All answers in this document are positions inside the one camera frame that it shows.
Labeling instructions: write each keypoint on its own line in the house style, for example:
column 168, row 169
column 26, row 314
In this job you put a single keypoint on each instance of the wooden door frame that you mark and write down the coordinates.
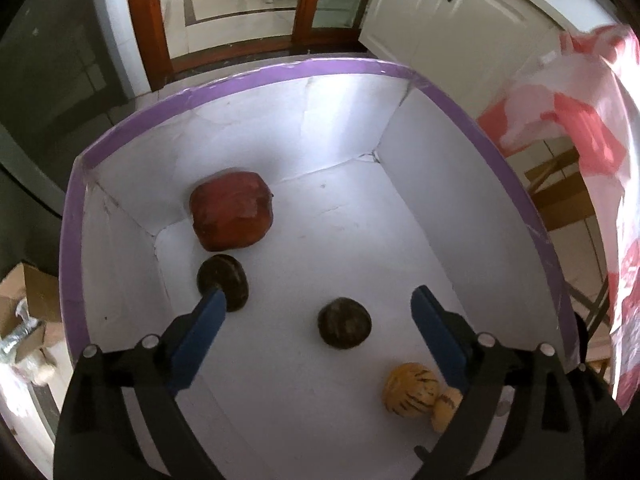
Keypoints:
column 145, row 20

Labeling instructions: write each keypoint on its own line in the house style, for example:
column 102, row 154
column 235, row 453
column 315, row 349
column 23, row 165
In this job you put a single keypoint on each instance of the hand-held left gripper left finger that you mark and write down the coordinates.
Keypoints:
column 200, row 340

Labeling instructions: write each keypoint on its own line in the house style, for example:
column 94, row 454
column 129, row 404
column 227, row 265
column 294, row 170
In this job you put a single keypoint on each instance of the dark red pomegranate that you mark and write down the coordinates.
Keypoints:
column 232, row 212

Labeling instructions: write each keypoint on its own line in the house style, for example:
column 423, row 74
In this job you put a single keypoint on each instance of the orange-yellow striped melon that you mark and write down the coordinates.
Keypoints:
column 407, row 390

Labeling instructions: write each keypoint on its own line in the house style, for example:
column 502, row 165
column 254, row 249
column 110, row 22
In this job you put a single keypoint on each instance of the cardboard box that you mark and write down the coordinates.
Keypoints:
column 35, row 282

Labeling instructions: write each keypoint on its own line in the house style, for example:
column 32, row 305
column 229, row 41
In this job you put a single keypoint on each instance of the white cabinet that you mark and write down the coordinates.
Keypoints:
column 450, row 25

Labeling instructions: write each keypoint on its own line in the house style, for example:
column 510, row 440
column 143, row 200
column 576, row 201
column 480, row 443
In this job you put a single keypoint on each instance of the white box with purple rim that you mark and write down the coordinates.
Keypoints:
column 325, row 200

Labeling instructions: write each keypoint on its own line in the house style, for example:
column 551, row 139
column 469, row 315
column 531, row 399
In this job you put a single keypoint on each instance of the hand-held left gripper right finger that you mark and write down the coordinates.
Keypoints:
column 440, row 342

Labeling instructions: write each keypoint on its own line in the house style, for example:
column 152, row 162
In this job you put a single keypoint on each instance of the silver metal part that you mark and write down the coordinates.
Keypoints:
column 17, row 337

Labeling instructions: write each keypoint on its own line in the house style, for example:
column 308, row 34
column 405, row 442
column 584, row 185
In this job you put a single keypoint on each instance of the wooden chair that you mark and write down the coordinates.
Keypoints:
column 565, row 210

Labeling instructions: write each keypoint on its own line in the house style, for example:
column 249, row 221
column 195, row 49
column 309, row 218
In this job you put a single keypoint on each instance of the red white checkered tablecloth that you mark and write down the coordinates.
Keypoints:
column 600, row 110

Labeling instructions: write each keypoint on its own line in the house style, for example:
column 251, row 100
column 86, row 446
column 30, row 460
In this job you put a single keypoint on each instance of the dark grey panel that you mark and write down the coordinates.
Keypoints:
column 50, row 85

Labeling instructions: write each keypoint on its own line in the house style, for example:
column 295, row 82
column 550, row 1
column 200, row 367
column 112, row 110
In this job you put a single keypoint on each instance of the dark purple round fruit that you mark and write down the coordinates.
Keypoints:
column 345, row 322
column 225, row 272

